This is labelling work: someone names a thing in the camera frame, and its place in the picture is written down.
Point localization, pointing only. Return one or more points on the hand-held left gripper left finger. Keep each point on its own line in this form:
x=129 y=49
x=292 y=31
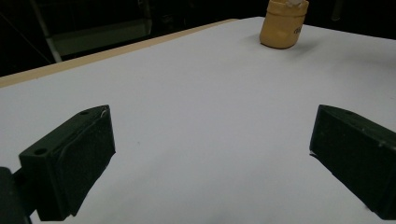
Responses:
x=71 y=161

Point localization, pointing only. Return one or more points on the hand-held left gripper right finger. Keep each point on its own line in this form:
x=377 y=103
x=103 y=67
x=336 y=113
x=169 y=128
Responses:
x=355 y=155

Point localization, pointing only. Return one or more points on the grey panel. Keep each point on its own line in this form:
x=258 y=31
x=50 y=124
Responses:
x=99 y=37

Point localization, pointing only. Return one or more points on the white metal stand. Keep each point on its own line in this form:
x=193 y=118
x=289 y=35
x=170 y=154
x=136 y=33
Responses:
x=46 y=34

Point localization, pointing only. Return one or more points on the yellow bear ceramic holder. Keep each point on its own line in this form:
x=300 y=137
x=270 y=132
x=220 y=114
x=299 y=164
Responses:
x=281 y=26

